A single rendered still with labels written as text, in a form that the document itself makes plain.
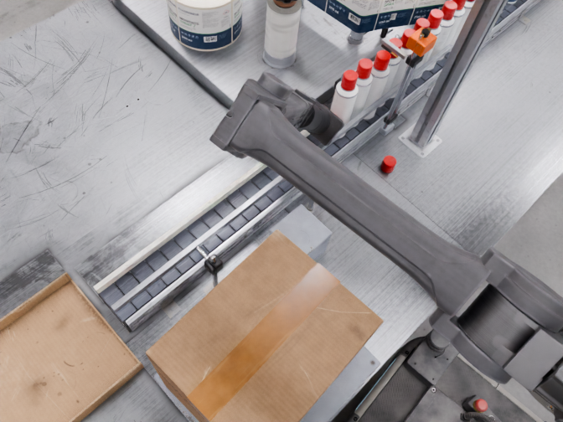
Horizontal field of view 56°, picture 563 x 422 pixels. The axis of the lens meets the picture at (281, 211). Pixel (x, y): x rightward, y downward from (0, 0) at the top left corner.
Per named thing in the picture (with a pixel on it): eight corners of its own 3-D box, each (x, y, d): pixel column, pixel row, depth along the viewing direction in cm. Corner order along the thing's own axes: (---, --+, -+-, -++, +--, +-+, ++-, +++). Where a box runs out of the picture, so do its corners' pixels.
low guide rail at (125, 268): (420, 46, 149) (422, 40, 147) (424, 48, 149) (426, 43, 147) (95, 290, 108) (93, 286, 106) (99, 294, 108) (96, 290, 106)
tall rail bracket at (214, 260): (204, 264, 120) (199, 232, 105) (224, 286, 117) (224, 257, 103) (193, 273, 118) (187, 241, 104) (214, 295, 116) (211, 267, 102)
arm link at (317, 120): (302, 132, 109) (317, 109, 107) (277, 113, 111) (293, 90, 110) (313, 136, 115) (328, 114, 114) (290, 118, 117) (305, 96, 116)
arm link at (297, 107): (245, 164, 68) (292, 93, 65) (209, 138, 68) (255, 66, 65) (291, 139, 109) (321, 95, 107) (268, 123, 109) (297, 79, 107)
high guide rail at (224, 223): (447, 47, 142) (449, 43, 141) (451, 49, 142) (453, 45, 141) (111, 307, 101) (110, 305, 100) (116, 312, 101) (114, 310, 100)
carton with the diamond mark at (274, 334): (268, 282, 117) (277, 227, 93) (353, 358, 110) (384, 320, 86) (164, 385, 105) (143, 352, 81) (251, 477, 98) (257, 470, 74)
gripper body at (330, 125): (313, 97, 122) (302, 90, 115) (346, 125, 119) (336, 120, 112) (296, 120, 124) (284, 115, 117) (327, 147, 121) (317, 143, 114)
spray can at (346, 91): (333, 120, 136) (347, 62, 118) (349, 130, 135) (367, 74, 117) (321, 132, 134) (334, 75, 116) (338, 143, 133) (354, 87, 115)
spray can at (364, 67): (350, 110, 138) (367, 51, 120) (363, 123, 136) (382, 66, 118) (334, 118, 136) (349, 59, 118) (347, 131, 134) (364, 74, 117)
